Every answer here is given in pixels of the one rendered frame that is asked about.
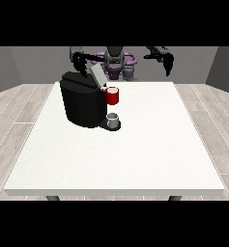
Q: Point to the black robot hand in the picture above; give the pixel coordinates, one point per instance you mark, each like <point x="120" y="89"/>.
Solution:
<point x="80" y="62"/>
<point x="168" y="62"/>

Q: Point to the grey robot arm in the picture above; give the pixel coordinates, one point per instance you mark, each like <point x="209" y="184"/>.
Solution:
<point x="158" y="49"/>
<point x="76" y="49"/>

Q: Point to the pale grey machine lid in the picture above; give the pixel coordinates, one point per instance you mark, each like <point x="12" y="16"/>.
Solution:
<point x="99" y="76"/>

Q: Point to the black coffee machine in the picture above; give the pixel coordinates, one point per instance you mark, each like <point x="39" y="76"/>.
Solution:
<point x="82" y="103"/>

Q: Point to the small grey coffee pod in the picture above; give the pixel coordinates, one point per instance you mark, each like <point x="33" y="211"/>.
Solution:
<point x="128" y="73"/>

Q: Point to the red pod holder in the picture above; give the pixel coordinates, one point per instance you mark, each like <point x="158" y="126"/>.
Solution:
<point x="112" y="96"/>

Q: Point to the grey robot trunk purple rings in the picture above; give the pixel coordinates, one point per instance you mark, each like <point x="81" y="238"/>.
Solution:
<point x="113" y="58"/>

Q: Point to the small grey cup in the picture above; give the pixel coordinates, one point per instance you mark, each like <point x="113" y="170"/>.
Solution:
<point x="112" y="120"/>

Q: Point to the dark table leg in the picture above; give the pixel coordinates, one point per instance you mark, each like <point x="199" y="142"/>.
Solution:
<point x="175" y="197"/>
<point x="52" y="197"/>

